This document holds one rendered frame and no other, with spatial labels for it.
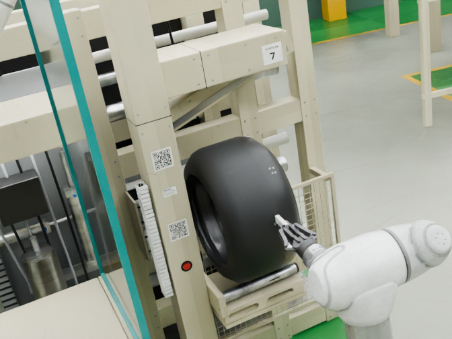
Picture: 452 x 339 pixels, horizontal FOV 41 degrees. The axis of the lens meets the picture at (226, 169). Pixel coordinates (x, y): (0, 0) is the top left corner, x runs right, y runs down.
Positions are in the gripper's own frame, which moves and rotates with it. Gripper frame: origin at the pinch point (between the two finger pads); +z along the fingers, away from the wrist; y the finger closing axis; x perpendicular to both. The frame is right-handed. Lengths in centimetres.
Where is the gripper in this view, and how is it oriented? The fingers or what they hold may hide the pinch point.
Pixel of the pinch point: (281, 222)
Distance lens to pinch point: 218.8
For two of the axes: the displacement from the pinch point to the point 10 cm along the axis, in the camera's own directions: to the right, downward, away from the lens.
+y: -9.0, 3.0, -3.2
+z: -4.3, -4.3, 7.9
